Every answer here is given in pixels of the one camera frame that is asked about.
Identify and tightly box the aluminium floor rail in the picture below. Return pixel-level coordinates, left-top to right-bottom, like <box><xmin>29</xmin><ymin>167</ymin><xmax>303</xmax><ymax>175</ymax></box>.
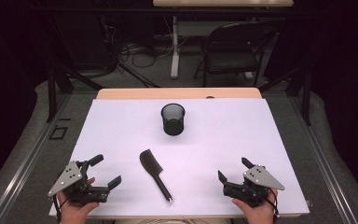
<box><xmin>288</xmin><ymin>96</ymin><xmax>357</xmax><ymax>224</ymax></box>
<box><xmin>0</xmin><ymin>92</ymin><xmax>73</xmax><ymax>224</ymax></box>

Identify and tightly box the black folding chair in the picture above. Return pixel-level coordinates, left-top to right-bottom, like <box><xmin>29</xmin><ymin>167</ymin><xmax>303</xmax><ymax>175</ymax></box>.
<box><xmin>194</xmin><ymin>21</ymin><xmax>278</xmax><ymax>88</ymax></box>

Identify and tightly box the black comb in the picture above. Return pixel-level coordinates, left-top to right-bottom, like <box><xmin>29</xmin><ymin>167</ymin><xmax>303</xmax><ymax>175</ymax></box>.
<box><xmin>139</xmin><ymin>148</ymin><xmax>174</xmax><ymax>203</ymax></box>

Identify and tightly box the white board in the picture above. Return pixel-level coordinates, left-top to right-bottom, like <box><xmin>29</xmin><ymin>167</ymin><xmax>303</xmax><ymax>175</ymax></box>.
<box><xmin>48</xmin><ymin>98</ymin><xmax>310</xmax><ymax>217</ymax></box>

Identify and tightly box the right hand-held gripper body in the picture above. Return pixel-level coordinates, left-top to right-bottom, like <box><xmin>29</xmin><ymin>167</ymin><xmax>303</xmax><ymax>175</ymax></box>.
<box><xmin>223</xmin><ymin>164</ymin><xmax>285</xmax><ymax>209</ymax></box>

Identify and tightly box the black mesh cup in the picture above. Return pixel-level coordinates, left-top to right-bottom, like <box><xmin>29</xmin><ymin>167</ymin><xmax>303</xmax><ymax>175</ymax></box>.
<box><xmin>160</xmin><ymin>103</ymin><xmax>186</xmax><ymax>136</ymax></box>

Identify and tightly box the white-legged desk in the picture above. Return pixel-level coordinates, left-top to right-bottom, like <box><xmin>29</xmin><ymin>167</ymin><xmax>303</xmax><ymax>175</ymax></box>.
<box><xmin>152</xmin><ymin>0</ymin><xmax>295</xmax><ymax>79</ymax></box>

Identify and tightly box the bundle of floor cables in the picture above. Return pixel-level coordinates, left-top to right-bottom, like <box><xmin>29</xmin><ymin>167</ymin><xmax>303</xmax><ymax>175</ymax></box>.
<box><xmin>103</xmin><ymin>15</ymin><xmax>175</xmax><ymax>89</ymax></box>

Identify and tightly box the hand-held gripper cable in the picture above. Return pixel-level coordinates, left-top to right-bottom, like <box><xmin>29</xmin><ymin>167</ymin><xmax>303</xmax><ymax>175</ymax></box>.
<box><xmin>259</xmin><ymin>188</ymin><xmax>281</xmax><ymax>223</ymax></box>
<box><xmin>52</xmin><ymin>194</ymin><xmax>64</xmax><ymax>223</ymax></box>

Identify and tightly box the right hand-held gripper cable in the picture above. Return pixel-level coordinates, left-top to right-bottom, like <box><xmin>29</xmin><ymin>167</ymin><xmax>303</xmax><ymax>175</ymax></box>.
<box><xmin>259</xmin><ymin>188</ymin><xmax>281</xmax><ymax>223</ymax></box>

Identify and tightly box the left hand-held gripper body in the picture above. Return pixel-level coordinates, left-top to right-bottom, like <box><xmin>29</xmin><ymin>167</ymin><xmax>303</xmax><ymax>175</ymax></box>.
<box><xmin>47</xmin><ymin>160</ymin><xmax>111</xmax><ymax>207</ymax></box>

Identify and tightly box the person's left hand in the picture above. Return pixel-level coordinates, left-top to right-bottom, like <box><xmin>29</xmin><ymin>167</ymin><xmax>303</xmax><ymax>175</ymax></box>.
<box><xmin>56</xmin><ymin>189</ymin><xmax>101</xmax><ymax>224</ymax></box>

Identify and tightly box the left hand-held gripper cable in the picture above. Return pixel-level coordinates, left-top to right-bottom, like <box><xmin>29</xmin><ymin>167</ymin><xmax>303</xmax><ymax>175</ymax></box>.
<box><xmin>52</xmin><ymin>194</ymin><xmax>64</xmax><ymax>223</ymax></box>

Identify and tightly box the black metal stand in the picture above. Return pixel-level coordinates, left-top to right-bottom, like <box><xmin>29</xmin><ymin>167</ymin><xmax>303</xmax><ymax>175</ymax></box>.
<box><xmin>257</xmin><ymin>62</ymin><xmax>312</xmax><ymax>126</ymax></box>
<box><xmin>46</xmin><ymin>62</ymin><xmax>104</xmax><ymax>123</ymax></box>

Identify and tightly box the person's right hand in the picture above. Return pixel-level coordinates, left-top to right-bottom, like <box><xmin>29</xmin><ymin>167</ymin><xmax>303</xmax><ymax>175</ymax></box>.
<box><xmin>232</xmin><ymin>188</ymin><xmax>279</xmax><ymax>224</ymax></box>

